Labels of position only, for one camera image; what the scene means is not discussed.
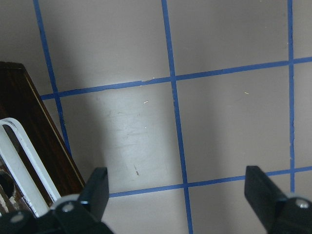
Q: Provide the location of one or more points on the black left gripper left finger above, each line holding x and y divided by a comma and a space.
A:
94, 196

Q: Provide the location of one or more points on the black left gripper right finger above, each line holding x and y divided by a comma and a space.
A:
264, 197

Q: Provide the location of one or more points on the dark wooden drawer front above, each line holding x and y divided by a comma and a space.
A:
20, 100

